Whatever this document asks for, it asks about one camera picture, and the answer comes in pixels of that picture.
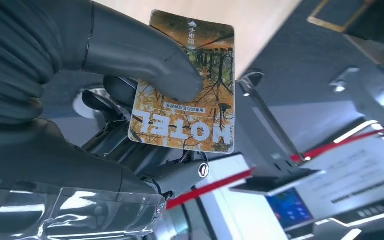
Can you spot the black-based stanchion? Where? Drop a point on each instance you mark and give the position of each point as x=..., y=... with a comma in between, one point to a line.
x=267, y=116

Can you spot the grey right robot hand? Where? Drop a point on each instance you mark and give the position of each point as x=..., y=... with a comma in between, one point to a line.
x=129, y=43

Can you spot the grey metal frame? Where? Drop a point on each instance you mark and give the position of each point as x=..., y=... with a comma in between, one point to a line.
x=371, y=99

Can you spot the blue kiosk screen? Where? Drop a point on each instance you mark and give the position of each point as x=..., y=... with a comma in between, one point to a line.
x=289, y=208

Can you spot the chrome stanchion with patterned base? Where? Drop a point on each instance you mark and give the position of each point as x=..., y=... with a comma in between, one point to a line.
x=81, y=107

